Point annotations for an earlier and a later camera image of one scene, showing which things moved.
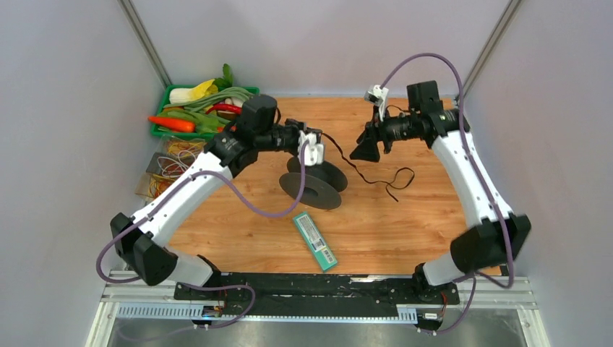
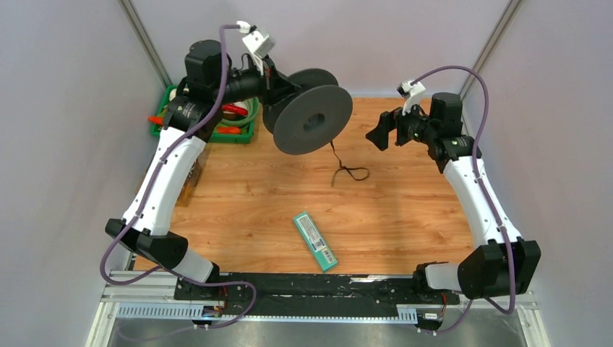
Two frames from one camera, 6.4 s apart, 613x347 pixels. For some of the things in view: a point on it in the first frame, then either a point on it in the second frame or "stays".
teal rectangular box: (316, 244) stays
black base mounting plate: (315, 294) stays
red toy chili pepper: (225, 107) stays
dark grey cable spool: (323, 183) → (310, 117)
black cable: (387, 188) → (342, 168)
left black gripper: (300, 126) → (275, 87)
